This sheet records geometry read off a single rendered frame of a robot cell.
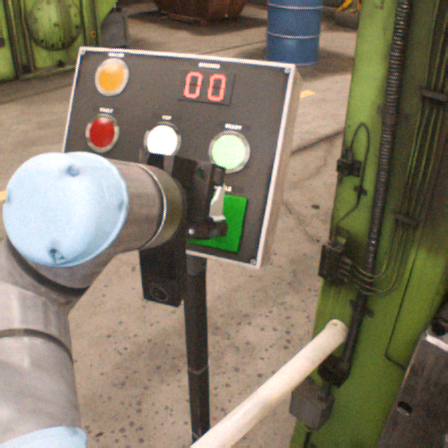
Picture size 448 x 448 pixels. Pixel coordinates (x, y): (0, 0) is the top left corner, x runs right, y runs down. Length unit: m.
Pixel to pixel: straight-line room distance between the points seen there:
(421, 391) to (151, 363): 1.22
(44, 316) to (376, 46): 0.62
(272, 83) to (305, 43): 4.52
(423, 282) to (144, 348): 1.20
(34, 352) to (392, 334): 0.79
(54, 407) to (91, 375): 1.51
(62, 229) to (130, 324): 1.65
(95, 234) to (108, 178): 0.04
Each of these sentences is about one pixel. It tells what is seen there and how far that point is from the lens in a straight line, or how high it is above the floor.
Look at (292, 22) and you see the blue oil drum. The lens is 5.11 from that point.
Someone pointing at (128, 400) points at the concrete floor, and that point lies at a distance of 1.72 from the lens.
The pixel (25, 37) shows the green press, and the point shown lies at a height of 0.42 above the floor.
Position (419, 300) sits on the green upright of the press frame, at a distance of 0.92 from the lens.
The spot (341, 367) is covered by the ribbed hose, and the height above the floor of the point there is 0.56.
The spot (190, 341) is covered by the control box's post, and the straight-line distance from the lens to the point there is 1.03.
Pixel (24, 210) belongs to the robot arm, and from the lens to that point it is 0.33.
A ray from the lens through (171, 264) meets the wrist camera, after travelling 0.49.
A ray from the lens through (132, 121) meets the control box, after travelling 0.73.
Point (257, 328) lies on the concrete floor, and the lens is 1.91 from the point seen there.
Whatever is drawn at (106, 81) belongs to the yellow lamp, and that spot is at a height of 1.16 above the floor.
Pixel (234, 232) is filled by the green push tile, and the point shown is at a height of 1.00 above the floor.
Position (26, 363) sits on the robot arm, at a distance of 0.31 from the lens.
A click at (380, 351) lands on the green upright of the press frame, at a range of 1.04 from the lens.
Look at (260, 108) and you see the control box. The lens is 0.66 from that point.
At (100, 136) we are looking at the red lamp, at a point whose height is 1.09.
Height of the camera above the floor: 1.38
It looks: 34 degrees down
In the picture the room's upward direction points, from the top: straight up
